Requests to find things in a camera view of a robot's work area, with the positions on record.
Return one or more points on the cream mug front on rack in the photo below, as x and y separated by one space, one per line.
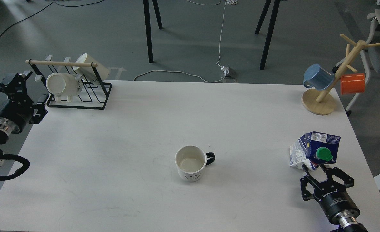
63 84

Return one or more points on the cream mug rear on rack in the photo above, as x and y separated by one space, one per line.
88 72

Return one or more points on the blue mug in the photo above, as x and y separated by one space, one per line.
317 77

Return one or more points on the cream mug on rack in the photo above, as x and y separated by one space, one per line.
88 72
63 84

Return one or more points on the wooden mug tree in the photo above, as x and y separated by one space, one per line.
321 102

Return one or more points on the grey office chair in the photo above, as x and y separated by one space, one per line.
370 55

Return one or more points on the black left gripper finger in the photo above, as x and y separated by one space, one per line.
38 110
14 86

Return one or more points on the orange mug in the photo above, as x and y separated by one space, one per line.
352 83

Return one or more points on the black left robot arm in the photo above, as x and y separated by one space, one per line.
5 132

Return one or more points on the black wire cup rack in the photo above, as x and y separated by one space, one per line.
92 97

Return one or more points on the black table leg pair right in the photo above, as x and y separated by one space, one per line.
270 30

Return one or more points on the white smiley mug black handle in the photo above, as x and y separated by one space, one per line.
191 160

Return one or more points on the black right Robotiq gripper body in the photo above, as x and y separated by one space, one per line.
336 203

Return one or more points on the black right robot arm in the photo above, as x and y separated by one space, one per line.
307 189

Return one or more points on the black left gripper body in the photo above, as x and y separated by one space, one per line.
15 115

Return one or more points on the blue white milk carton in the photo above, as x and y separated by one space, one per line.
313 149

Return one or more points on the white power strip plug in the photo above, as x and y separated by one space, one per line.
228 72

